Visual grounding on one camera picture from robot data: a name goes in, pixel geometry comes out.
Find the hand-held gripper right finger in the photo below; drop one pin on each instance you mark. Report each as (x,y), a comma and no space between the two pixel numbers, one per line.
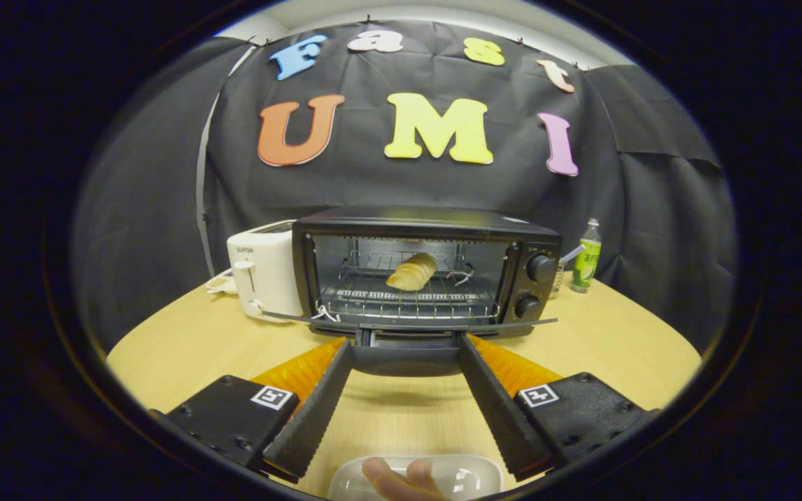
(497,410)

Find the white pop-up toaster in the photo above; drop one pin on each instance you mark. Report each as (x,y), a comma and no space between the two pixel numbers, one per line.
(265,271)

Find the small white saucer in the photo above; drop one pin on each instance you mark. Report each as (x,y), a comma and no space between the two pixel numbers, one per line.
(221,282)

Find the green drink bottle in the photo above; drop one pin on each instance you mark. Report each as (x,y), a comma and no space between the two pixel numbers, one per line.
(586,261)

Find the yellow bread roll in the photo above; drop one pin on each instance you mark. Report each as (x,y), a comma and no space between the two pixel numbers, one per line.
(411,273)

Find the black toaster oven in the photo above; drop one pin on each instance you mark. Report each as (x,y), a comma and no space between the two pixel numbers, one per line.
(429,219)

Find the white rectangular plate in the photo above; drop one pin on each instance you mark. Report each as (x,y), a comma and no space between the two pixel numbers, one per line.
(470,476)

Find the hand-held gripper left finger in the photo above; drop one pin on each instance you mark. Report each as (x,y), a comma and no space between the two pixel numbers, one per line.
(316,410)

